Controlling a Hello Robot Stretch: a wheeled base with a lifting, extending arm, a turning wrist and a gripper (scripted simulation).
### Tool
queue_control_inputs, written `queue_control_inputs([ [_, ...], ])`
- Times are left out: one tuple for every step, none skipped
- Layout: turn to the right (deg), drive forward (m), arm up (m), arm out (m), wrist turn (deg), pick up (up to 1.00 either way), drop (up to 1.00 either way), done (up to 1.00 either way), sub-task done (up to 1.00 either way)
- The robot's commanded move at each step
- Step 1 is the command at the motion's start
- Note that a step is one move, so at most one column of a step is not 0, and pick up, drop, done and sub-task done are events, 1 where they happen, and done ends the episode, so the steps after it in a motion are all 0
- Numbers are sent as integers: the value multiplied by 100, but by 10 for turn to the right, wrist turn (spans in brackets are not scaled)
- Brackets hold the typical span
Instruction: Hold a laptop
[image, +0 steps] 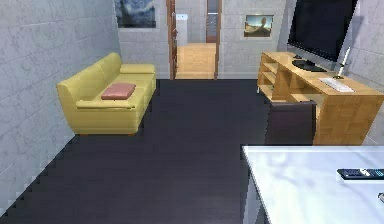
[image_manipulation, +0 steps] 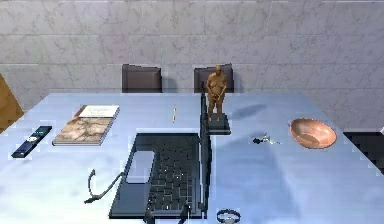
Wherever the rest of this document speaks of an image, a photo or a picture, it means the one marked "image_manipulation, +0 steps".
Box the brown wooden board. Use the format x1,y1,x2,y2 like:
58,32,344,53
0,73,25,134

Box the pale blue table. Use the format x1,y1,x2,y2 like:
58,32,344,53
0,92,384,224

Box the brown statue on black base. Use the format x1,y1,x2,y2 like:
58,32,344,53
204,64,232,136

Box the brown and white book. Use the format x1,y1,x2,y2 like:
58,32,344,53
52,104,121,147

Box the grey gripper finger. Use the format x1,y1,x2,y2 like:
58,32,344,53
83,171,128,205
87,168,97,199

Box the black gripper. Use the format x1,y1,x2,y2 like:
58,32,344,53
215,208,242,224

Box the black low furniture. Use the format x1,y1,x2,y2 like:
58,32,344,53
343,131,384,176

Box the black remote control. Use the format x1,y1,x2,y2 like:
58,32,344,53
10,125,53,159

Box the dark brown chair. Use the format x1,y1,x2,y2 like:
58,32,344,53
121,63,163,94
193,63,235,94

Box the black and gold keychain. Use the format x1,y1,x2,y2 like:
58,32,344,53
252,133,282,146

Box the black laptop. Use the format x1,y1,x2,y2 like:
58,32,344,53
108,81,214,221

